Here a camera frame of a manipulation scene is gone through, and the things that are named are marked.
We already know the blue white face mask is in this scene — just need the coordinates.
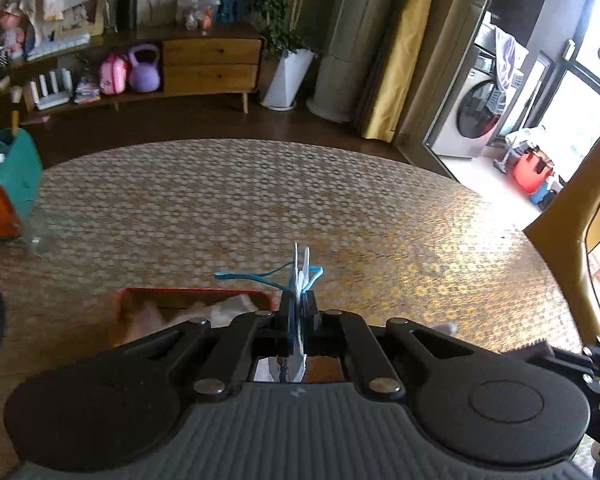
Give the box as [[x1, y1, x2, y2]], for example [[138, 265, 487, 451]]
[[214, 244, 324, 384]]

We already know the white mesh cloth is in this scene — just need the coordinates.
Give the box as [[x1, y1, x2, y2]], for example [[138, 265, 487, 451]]
[[123, 295, 258, 344]]

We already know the red gold metal tin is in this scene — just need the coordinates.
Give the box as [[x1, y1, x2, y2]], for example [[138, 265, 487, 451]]
[[110, 287, 277, 347]]

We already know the yellow curtain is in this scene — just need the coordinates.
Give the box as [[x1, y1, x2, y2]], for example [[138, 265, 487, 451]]
[[355, 0, 502, 144]]

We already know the clear drinking glass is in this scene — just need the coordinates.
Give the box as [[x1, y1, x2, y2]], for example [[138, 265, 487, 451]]
[[21, 205, 52, 256]]

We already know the white planter pot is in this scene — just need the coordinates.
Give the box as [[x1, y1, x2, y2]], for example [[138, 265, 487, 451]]
[[261, 49, 314, 112]]

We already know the white washing machine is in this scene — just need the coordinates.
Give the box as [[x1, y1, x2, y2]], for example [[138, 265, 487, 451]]
[[426, 24, 528, 159]]

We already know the purple kettlebell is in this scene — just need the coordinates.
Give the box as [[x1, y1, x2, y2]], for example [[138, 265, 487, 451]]
[[128, 44, 160, 93]]

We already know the pink toy backpack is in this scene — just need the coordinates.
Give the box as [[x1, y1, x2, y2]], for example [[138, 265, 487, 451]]
[[99, 53, 129, 96]]

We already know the orange teal tissue box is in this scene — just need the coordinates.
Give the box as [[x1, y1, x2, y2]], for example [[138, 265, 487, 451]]
[[0, 128, 43, 238]]

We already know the wooden tv cabinet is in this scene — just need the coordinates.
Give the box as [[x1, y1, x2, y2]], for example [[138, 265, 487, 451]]
[[0, 23, 263, 124]]

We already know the green potted plant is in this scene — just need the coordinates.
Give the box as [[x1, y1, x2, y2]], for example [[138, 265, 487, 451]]
[[251, 0, 306, 58]]

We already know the white standing air conditioner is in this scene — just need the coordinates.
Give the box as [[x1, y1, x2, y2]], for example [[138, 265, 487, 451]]
[[308, 0, 396, 122]]

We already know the black cylinder speaker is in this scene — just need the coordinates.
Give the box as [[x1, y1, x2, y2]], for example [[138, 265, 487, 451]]
[[114, 0, 137, 32]]

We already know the framed photo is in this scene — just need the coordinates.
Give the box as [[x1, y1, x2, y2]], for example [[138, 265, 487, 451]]
[[57, 0, 106, 38]]

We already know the pink doll figure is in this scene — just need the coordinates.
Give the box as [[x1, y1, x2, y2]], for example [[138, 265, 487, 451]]
[[0, 2, 26, 60]]

